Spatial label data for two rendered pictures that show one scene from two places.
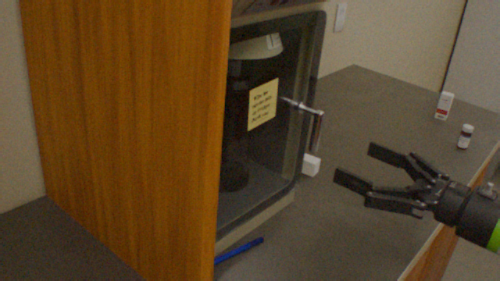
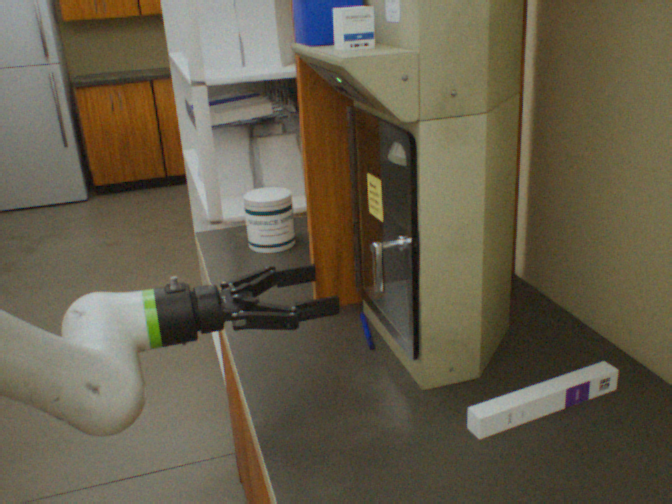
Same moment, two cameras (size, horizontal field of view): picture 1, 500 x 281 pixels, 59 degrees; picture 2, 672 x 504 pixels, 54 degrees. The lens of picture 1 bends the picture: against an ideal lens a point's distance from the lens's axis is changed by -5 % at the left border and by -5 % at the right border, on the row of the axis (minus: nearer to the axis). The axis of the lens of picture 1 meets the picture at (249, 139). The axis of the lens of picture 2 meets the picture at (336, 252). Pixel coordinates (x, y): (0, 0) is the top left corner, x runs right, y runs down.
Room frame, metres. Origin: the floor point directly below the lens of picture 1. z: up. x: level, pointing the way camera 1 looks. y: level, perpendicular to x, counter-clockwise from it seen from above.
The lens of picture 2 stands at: (1.37, -0.97, 1.61)
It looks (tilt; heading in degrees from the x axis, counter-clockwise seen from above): 22 degrees down; 128
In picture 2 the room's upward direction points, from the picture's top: 4 degrees counter-clockwise
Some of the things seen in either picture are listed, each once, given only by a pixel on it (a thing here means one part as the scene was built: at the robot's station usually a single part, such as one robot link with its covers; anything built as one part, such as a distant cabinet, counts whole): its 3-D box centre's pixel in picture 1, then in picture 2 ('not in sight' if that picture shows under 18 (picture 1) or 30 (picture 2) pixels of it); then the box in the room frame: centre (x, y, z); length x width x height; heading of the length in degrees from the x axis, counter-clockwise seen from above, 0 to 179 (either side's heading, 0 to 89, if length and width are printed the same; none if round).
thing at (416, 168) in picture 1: (417, 174); (265, 311); (0.71, -0.31, 1.14); 0.11 x 0.01 x 0.04; 12
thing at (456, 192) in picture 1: (437, 197); (225, 305); (0.64, -0.33, 1.14); 0.09 x 0.08 x 0.07; 53
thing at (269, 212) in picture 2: not in sight; (269, 219); (0.17, 0.29, 1.02); 0.13 x 0.13 x 0.15
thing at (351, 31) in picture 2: not in sight; (353, 28); (0.75, -0.09, 1.54); 0.05 x 0.05 x 0.06; 53
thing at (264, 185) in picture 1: (265, 127); (381, 228); (0.75, -0.03, 1.19); 0.30 x 0.01 x 0.40; 143
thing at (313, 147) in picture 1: (309, 127); (387, 264); (0.81, -0.11, 1.17); 0.05 x 0.03 x 0.10; 53
